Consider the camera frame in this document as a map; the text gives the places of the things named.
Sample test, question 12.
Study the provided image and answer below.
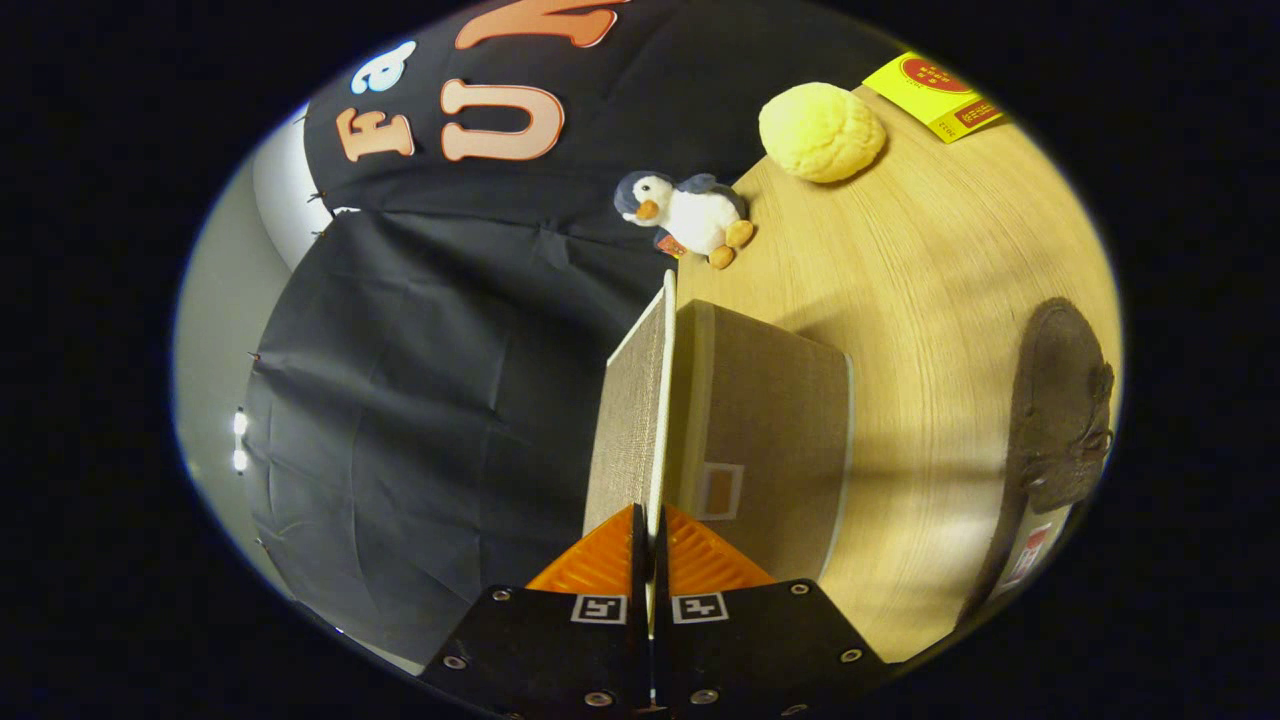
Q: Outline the yellow bun-shaped plush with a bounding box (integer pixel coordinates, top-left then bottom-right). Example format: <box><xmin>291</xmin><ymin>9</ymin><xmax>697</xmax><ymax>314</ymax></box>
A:
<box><xmin>758</xmin><ymin>82</ymin><xmax>888</xmax><ymax>185</ymax></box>

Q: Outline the black backdrop cloth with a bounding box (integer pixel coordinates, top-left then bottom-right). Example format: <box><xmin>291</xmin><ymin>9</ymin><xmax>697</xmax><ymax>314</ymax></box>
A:
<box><xmin>240</xmin><ymin>0</ymin><xmax>911</xmax><ymax>666</ymax></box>

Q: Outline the penguin plush toy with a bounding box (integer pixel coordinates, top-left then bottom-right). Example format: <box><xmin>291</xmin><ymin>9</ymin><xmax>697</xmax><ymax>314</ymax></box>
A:
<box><xmin>613</xmin><ymin>170</ymin><xmax>756</xmax><ymax>271</ymax></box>

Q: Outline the brown fuzzy shoe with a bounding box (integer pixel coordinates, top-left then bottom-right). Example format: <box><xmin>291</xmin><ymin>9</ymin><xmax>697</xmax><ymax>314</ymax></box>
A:
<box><xmin>965</xmin><ymin>297</ymin><xmax>1117</xmax><ymax>626</ymax></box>

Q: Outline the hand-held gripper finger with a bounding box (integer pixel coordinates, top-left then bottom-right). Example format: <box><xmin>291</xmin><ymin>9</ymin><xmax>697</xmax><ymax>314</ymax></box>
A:
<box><xmin>652</xmin><ymin>503</ymin><xmax>891</xmax><ymax>720</ymax></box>
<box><xmin>418</xmin><ymin>503</ymin><xmax>653</xmax><ymax>720</ymax></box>

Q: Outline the beige fabric storage box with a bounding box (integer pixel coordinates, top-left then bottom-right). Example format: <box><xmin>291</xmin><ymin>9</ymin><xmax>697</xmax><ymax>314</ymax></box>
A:
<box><xmin>582</xmin><ymin>268</ymin><xmax>856</xmax><ymax>586</ymax></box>

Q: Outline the yellow book with red circle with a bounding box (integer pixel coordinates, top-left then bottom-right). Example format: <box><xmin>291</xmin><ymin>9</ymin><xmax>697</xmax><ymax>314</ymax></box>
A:
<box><xmin>862</xmin><ymin>50</ymin><xmax>1006</xmax><ymax>145</ymax></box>

